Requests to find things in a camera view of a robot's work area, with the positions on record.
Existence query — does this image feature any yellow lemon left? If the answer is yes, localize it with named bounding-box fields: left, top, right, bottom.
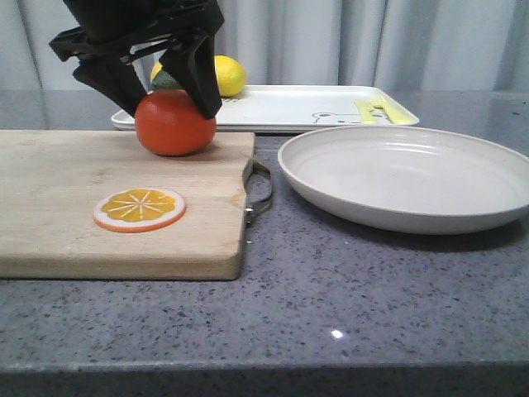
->
left=150, top=62, right=162, bottom=81

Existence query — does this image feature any yellow plastic fork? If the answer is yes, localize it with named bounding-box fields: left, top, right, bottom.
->
left=370, top=95, right=416, bottom=125

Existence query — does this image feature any yellow lemon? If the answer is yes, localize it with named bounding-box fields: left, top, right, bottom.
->
left=150, top=62, right=162, bottom=81
left=214, top=55, right=246, bottom=98

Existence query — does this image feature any yellow plastic knife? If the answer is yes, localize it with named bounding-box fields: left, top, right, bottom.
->
left=354, top=98, right=378, bottom=124

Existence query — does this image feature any green lime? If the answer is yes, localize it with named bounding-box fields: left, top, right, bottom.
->
left=151, top=69, right=183, bottom=91

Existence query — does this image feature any orange slice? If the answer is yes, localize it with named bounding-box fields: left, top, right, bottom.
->
left=93, top=187, right=187, bottom=233

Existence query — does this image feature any metal board handle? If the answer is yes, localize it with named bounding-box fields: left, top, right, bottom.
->
left=243, top=160, right=274, bottom=227

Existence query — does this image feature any yellow lemon right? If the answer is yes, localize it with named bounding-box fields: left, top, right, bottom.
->
left=214, top=55, right=246, bottom=98

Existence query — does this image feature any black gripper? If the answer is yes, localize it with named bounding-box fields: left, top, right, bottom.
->
left=50, top=1, right=224, bottom=119

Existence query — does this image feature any beige round plate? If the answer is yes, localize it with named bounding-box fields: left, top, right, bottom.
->
left=278, top=126, right=528, bottom=235

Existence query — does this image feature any white rectangular tray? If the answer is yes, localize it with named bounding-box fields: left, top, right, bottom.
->
left=110, top=84, right=421, bottom=133

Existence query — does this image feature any orange mandarin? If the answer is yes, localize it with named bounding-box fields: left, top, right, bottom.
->
left=135, top=89, right=217, bottom=156

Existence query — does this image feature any grey curtain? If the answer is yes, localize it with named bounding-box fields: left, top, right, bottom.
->
left=0, top=0, right=529, bottom=92

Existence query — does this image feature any wooden cutting board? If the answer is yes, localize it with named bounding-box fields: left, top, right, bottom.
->
left=1, top=130, right=255, bottom=280

